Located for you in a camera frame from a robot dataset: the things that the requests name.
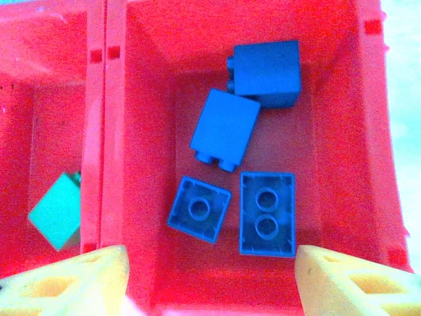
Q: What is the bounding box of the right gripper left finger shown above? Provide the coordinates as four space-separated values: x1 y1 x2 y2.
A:
0 244 130 316

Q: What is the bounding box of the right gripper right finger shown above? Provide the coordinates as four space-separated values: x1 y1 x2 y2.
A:
294 244 421 316

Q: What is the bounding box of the green square lego brick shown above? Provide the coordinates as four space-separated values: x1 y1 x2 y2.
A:
27 171 82 253

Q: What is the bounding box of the blue oblong lego brick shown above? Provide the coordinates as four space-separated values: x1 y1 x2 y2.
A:
239 171 296 257

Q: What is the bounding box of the small blue lego brick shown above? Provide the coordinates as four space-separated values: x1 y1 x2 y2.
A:
166 174 232 244

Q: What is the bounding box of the red plastic bin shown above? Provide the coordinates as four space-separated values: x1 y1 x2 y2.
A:
100 0 416 316
0 0 107 288

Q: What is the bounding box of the dark blue tall lego brick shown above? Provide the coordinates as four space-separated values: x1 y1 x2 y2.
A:
226 39 303 109

